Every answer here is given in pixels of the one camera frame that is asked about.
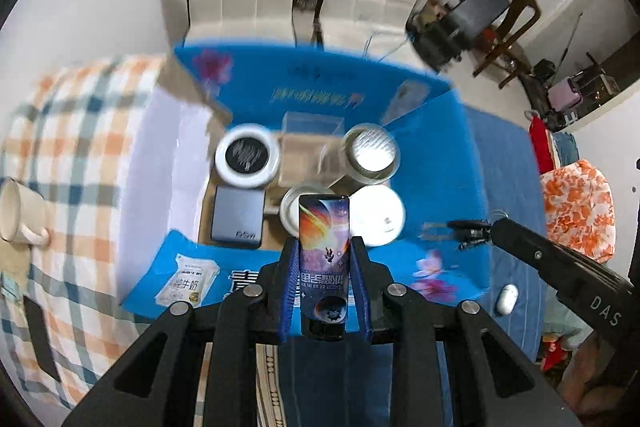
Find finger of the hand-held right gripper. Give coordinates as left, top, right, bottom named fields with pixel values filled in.
left=490, top=217, right=632, bottom=295

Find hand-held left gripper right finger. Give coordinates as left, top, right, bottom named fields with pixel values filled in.
left=349, top=235, right=583, bottom=427

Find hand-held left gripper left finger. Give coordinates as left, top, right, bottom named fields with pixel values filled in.
left=62, top=237, right=303, bottom=427

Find colourful printed tube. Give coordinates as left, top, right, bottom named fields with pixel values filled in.
left=297, top=193, right=351, bottom=339

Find car key bunch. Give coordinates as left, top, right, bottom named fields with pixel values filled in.
left=420, top=218, right=496, bottom=253

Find white round tin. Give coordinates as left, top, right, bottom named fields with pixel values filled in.
left=347, top=184, right=406, bottom=249

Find small round white-lid tin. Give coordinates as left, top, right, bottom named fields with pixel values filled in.
left=279, top=184, right=321, bottom=238

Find small grey-blue box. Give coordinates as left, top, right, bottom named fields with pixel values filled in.
left=210, top=185, right=266, bottom=249

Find metal tin with perforated lid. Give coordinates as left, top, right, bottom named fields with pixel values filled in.
left=340, top=123, right=402, bottom=186

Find round jar with black lid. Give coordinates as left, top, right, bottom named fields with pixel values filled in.
left=215, top=123, right=280, bottom=188

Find clear acrylic box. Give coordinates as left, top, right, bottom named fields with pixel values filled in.
left=277, top=111, right=346, bottom=188

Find blue cardboard box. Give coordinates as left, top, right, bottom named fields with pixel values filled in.
left=120, top=39, right=496, bottom=333

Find person's right forearm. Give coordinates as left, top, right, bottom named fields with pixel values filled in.
left=562, top=332, right=618, bottom=408

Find light teal clothes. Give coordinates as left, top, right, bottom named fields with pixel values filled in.
left=542, top=287, right=593, bottom=338

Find orange floral cloth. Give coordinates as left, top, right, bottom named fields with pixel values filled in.
left=540, top=159, right=618, bottom=265

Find red yellow printed cloth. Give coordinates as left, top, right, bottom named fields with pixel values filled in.
left=540, top=334, right=571, bottom=370

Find blue striped tablecloth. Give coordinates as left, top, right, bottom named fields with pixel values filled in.
left=255, top=107, right=548, bottom=427

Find dark teal cloth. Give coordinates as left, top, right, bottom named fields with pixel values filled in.
left=552, top=132, right=581, bottom=168

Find pink suitcase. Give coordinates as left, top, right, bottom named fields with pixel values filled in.
left=547, top=77, right=583, bottom=112

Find small black bag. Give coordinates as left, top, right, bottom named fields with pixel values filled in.
left=532, top=59, right=556, bottom=82

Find brown wooden chair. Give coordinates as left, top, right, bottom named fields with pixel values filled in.
left=472, top=0, right=543, bottom=88

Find orange blue checkered cloth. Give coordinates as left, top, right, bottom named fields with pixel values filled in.
left=0, top=54, right=211, bottom=413

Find black phone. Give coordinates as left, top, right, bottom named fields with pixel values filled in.
left=22, top=294, right=63, bottom=383

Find black workout bench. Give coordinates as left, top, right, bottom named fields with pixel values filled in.
left=405, top=0, right=511, bottom=72

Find white mug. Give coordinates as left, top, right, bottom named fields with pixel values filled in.
left=0, top=178, right=51, bottom=248

